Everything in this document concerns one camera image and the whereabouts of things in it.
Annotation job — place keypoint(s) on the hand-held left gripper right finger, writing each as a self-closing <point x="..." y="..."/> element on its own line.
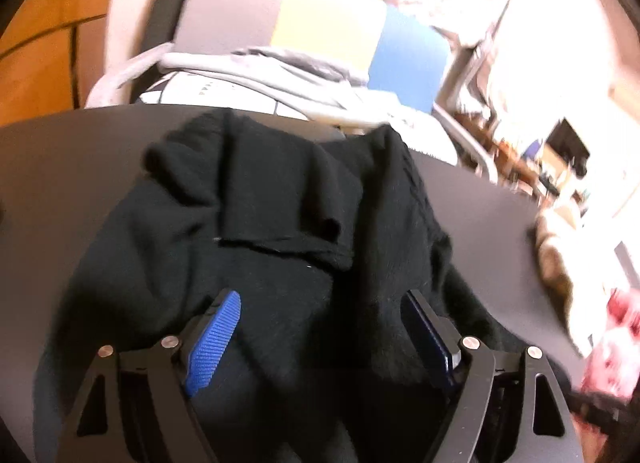
<point x="430" y="343"/>

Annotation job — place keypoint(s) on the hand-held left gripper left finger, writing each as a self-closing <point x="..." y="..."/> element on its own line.
<point x="212" y="343"/>

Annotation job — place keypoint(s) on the black sweater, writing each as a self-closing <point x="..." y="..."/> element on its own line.
<point x="280" y="223"/>

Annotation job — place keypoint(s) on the cream knit garment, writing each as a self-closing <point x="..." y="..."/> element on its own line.
<point x="555" y="253"/>

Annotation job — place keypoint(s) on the pinkish red garment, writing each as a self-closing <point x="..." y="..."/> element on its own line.
<point x="615" y="343"/>

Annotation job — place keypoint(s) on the wooden desk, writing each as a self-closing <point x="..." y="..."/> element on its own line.
<point x="525" y="163"/>

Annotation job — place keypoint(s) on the white cushion with deer print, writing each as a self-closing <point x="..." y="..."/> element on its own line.
<point x="420" y="128"/>

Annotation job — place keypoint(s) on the black monitor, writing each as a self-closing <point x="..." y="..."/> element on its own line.
<point x="567" y="143"/>

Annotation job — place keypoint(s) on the white cushion with triangle print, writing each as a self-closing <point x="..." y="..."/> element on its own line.
<point x="210" y="90"/>

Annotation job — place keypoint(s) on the light grey garment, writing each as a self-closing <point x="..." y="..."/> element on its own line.
<point x="280" y="68"/>

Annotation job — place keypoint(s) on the wooden wardrobe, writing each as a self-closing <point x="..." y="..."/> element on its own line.
<point x="40" y="58"/>

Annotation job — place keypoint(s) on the grey yellow blue chair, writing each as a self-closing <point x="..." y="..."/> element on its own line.
<point x="325" y="23"/>

